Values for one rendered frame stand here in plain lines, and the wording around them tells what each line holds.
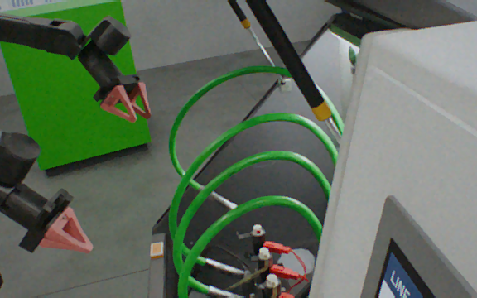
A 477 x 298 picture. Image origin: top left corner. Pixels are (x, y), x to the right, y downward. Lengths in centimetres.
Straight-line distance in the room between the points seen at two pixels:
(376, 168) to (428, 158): 9
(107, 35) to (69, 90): 305
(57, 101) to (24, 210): 335
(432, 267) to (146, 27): 705
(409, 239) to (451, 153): 8
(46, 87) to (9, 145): 335
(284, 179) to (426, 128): 95
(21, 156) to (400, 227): 57
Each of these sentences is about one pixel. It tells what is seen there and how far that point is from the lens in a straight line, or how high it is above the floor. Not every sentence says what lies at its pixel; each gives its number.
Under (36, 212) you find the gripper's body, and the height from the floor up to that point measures 130.
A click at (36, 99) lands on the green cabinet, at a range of 417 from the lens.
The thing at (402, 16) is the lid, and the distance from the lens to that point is 51.
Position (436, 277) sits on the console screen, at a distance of 36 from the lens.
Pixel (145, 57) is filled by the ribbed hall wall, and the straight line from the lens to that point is 739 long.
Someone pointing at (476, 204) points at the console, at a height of 149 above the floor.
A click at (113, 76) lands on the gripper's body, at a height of 141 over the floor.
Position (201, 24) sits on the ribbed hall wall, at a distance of 740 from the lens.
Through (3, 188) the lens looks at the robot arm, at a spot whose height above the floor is 134.
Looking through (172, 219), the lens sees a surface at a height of 122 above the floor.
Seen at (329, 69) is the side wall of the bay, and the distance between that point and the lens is 123.
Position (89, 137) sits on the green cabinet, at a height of 26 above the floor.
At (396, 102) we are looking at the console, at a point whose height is 151.
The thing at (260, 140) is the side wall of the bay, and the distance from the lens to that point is 125.
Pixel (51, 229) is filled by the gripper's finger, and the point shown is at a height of 127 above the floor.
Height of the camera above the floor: 165
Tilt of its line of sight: 24 degrees down
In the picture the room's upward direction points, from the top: 8 degrees counter-clockwise
